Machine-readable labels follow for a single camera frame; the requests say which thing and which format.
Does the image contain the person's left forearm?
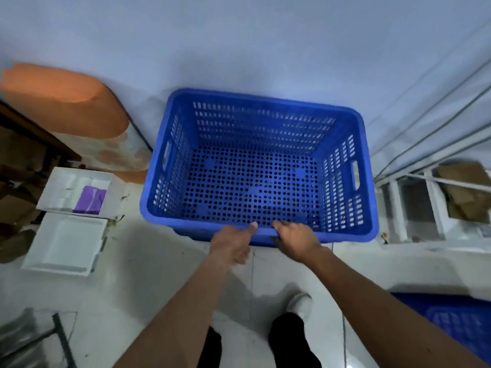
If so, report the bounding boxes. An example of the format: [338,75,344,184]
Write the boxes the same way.
[112,247,235,368]

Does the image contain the purple packet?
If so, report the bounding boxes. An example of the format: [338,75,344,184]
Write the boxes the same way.
[72,186,108,216]

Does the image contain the grey metal frame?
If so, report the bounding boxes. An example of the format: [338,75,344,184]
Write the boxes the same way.
[0,308,78,368]

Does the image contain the dark wooden furniture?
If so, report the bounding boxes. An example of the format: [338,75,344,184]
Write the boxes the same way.
[0,99,82,177]

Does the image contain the person's right hand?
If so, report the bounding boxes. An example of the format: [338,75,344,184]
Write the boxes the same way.
[271,220,323,264]

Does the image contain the person's right forearm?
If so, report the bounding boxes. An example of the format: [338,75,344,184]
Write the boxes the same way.
[303,245,491,368]

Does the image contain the person's left hand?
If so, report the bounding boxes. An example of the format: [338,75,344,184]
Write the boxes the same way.
[209,222,259,266]

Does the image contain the brown cardboard pieces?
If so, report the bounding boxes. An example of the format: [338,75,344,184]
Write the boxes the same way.
[0,165,42,264]

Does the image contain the crumpled brown cardboard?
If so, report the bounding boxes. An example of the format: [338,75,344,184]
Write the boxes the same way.
[433,162,491,223]

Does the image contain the white foam lid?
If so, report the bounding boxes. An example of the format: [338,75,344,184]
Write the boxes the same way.
[21,213,109,277]

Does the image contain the person's white shoe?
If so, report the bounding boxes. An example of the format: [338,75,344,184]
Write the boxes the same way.
[286,293,314,323]

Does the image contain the person's black trouser leg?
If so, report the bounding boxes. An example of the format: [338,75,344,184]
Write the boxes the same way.
[196,327,223,368]
[267,312,323,368]

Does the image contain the white foam box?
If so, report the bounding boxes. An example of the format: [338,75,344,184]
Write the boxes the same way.
[36,166,127,221]

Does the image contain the orange cushion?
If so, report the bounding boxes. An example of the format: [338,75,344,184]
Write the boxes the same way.
[0,63,131,141]

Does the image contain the white metal rack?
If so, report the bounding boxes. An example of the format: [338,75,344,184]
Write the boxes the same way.
[374,128,491,244]

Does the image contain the blue perforated plastic crate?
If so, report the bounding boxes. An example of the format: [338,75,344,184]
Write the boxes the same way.
[139,88,380,248]

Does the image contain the floral patterned fabric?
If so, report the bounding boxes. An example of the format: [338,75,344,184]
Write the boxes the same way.
[53,122,154,185]

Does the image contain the grey wall cable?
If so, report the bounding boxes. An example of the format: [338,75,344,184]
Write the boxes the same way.
[369,83,491,157]

